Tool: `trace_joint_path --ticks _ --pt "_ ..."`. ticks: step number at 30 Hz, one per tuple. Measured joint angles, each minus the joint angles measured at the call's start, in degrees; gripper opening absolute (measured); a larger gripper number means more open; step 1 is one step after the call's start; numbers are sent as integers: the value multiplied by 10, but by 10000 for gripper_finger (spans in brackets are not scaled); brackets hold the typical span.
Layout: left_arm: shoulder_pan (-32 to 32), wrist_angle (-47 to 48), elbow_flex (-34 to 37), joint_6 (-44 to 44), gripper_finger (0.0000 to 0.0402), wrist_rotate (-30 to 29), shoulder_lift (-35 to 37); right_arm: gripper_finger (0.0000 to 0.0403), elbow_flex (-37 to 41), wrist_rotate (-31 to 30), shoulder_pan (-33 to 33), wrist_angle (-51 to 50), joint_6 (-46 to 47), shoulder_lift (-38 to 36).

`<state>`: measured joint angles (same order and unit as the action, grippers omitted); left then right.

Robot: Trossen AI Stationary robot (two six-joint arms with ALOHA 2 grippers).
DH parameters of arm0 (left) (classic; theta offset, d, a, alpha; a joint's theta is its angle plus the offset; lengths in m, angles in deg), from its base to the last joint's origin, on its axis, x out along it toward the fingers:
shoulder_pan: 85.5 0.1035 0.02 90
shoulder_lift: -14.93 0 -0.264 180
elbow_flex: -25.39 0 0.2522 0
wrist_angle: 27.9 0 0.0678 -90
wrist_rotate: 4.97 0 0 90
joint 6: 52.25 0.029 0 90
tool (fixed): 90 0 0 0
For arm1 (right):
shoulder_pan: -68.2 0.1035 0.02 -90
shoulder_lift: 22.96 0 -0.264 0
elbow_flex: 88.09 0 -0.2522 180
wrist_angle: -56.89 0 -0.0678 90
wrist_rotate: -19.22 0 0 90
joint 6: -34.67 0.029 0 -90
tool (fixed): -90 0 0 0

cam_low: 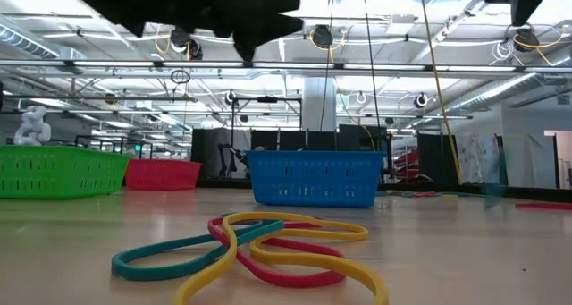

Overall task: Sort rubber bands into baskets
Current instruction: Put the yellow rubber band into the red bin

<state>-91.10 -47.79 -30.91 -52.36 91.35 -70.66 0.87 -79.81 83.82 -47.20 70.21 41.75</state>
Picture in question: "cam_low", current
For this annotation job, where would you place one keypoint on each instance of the teal rubber band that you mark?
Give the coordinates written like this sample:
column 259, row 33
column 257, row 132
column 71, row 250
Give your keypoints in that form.
column 117, row 265
column 384, row 193

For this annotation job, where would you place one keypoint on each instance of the red rubber band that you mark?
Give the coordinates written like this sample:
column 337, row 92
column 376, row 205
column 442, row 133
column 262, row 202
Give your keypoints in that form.
column 295, row 279
column 424, row 194
column 545, row 205

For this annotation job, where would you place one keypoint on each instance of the yellow rubber band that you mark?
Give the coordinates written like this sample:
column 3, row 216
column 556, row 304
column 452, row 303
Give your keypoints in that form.
column 364, row 233
column 449, row 197

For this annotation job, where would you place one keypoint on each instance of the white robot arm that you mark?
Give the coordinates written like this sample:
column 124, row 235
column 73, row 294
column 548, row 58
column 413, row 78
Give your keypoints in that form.
column 33, row 126

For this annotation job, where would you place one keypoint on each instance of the small black ceiling reel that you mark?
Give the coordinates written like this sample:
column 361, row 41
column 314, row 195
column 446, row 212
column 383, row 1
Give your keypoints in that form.
column 421, row 100
column 230, row 98

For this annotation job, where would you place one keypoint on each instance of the white building column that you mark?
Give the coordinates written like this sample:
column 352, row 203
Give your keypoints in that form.
column 313, row 104

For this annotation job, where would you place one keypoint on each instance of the row of black screens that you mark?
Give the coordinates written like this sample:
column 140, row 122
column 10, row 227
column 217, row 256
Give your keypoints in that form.
column 290, row 140

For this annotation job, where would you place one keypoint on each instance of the long white light bar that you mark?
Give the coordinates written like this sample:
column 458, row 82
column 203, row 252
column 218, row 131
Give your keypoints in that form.
column 384, row 66

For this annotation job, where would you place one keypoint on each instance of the dark grey partition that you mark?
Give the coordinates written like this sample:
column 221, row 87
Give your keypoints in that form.
column 205, row 153

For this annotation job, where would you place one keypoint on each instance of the black metal railing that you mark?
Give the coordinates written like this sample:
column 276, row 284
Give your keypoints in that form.
column 111, row 138

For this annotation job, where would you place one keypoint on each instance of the black box panel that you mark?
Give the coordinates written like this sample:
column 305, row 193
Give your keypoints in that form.
column 357, row 137

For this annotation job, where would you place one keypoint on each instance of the blue plastic basket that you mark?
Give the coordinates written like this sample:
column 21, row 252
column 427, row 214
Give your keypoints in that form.
column 313, row 180

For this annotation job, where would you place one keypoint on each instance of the white patterned curtain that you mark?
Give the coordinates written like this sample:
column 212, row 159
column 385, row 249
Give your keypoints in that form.
column 478, row 159

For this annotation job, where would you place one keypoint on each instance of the red plastic basket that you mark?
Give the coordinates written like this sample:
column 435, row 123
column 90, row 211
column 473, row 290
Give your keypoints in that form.
column 163, row 175

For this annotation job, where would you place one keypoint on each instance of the black curtain panel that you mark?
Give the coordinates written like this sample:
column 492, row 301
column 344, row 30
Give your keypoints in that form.
column 435, row 162

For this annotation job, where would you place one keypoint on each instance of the red equipment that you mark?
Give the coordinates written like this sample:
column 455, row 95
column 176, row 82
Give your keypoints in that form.
column 409, row 159

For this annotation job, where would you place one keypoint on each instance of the green plastic basket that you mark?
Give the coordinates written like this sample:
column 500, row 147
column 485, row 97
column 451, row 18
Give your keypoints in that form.
column 58, row 175

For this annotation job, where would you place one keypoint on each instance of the black gantry frame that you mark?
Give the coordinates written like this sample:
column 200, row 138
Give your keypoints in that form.
column 267, row 99

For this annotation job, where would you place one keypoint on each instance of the silver air duct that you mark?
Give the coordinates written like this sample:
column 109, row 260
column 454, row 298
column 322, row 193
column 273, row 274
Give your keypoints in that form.
column 500, row 90
column 27, row 43

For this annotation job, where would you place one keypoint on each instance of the black aluminium table frame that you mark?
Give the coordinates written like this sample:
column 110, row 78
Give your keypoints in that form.
column 527, row 193

